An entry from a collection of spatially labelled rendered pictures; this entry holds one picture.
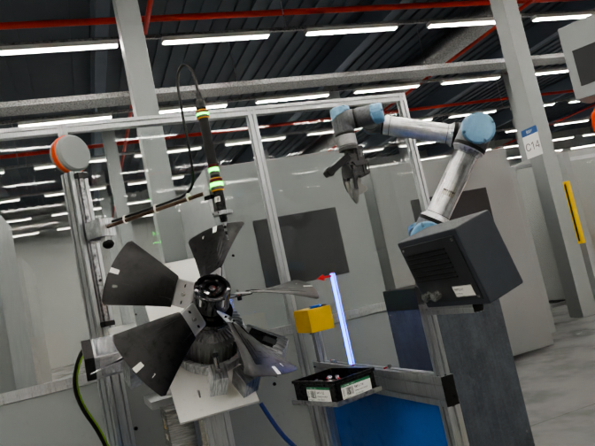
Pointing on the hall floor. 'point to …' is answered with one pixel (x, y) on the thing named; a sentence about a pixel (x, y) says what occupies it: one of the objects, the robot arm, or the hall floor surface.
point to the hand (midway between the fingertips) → (354, 200)
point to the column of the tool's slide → (109, 388)
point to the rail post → (454, 426)
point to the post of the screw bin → (330, 426)
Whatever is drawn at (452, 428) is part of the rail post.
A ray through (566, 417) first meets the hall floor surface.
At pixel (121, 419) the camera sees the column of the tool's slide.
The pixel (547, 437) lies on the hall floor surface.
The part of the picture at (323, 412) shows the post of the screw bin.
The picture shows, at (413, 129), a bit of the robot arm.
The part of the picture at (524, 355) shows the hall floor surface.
